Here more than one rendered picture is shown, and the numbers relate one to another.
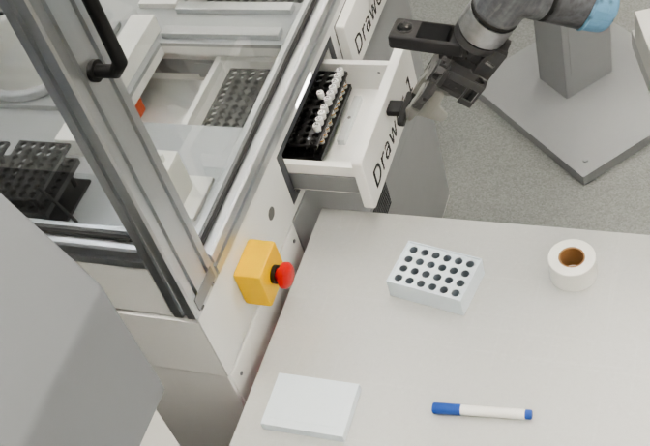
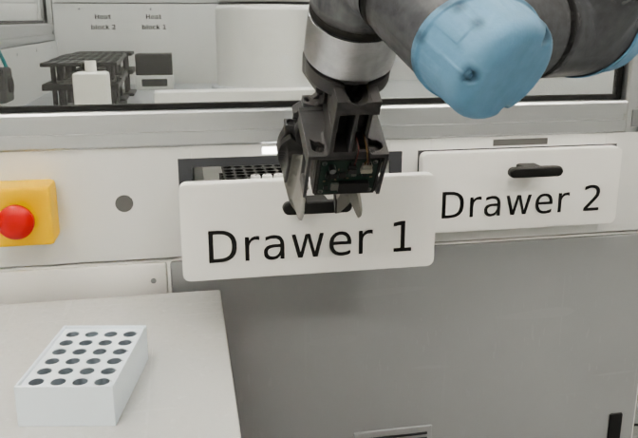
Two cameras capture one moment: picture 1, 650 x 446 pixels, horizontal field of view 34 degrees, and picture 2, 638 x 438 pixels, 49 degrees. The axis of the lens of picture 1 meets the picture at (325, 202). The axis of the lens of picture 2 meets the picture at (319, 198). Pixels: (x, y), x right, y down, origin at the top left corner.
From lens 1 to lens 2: 1.43 m
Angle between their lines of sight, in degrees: 51
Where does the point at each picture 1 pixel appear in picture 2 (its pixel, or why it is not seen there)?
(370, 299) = not seen: hidden behind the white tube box
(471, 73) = (322, 132)
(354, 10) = (466, 160)
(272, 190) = (143, 182)
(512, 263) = not seen: outside the picture
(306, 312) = (40, 314)
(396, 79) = not seen: hidden behind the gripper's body
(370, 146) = (223, 194)
